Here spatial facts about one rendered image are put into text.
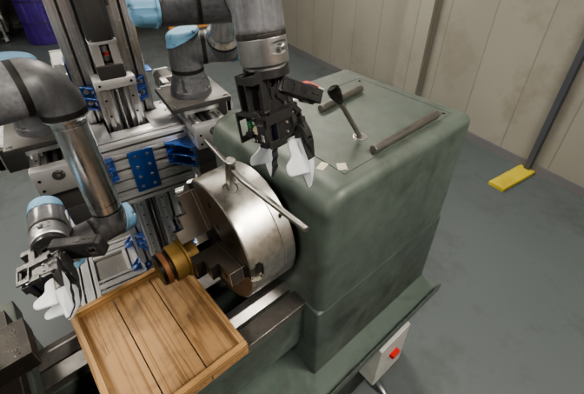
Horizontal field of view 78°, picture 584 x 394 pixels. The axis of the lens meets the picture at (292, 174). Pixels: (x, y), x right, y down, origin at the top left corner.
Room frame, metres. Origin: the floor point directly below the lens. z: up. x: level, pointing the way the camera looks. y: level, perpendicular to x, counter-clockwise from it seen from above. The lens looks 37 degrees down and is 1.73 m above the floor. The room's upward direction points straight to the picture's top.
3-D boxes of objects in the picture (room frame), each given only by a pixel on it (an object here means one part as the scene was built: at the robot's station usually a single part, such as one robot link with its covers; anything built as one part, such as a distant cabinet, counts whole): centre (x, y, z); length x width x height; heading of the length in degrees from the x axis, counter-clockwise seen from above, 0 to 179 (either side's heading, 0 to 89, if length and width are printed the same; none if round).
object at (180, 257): (0.55, 0.26, 1.08); 0.09 x 0.09 x 0.09; 41
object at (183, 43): (1.30, 0.37, 1.33); 0.13 x 0.12 x 0.14; 105
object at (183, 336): (0.49, 0.33, 0.89); 0.36 x 0.30 x 0.04; 41
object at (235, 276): (0.53, 0.15, 1.09); 0.12 x 0.11 x 0.05; 41
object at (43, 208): (0.62, 0.57, 1.14); 0.11 x 0.08 x 0.09; 32
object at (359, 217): (0.92, -0.14, 1.06); 0.59 x 0.48 x 0.39; 131
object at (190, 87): (1.30, 0.38, 1.21); 0.15 x 0.15 x 0.10
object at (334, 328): (0.92, -0.14, 0.43); 0.60 x 0.48 x 0.86; 131
